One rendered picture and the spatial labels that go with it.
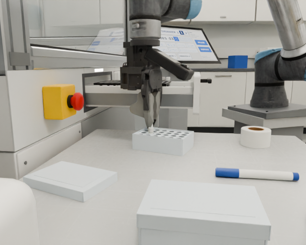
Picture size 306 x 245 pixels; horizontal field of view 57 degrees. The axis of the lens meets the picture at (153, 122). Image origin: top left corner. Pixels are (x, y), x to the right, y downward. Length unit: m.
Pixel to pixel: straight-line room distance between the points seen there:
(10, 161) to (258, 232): 0.44
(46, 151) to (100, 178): 0.23
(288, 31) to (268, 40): 3.76
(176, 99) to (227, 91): 3.18
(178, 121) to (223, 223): 1.60
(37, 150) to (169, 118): 1.29
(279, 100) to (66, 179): 0.95
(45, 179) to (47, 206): 0.06
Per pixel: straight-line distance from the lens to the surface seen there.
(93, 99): 0.85
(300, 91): 4.29
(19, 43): 0.59
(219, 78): 3.93
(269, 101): 1.23
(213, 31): 4.65
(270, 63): 1.22
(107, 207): 0.42
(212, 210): 0.30
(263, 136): 0.71
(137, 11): 0.68
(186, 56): 1.77
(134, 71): 0.68
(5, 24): 0.56
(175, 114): 1.85
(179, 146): 0.62
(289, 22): 1.09
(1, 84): 0.56
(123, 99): 0.82
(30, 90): 0.61
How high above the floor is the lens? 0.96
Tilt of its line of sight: 12 degrees down
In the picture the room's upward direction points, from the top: straight up
